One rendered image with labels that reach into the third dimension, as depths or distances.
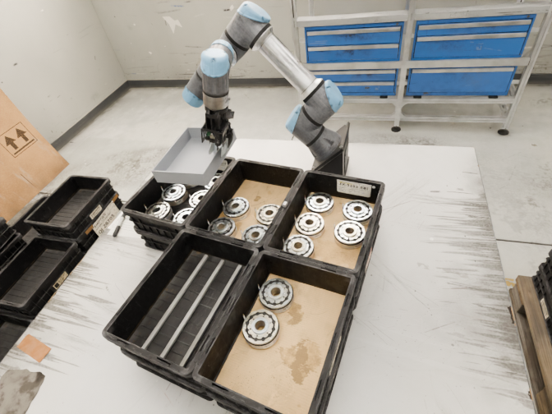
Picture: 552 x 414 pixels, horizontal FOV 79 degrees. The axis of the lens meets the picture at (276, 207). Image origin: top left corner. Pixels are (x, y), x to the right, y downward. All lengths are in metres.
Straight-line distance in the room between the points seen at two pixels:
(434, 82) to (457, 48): 0.27
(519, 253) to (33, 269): 2.75
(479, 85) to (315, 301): 2.41
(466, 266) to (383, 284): 0.29
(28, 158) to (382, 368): 3.33
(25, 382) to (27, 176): 2.49
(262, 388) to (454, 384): 0.52
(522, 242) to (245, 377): 1.93
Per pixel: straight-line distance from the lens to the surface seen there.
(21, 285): 2.28
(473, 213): 1.52
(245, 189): 1.40
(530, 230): 2.57
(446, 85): 3.05
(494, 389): 1.17
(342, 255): 1.13
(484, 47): 2.98
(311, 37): 2.92
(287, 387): 0.95
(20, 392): 1.44
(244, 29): 1.42
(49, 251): 2.35
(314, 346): 0.98
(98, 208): 2.19
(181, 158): 1.30
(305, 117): 1.43
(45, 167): 3.77
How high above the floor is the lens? 1.74
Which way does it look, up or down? 44 degrees down
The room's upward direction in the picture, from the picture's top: 11 degrees counter-clockwise
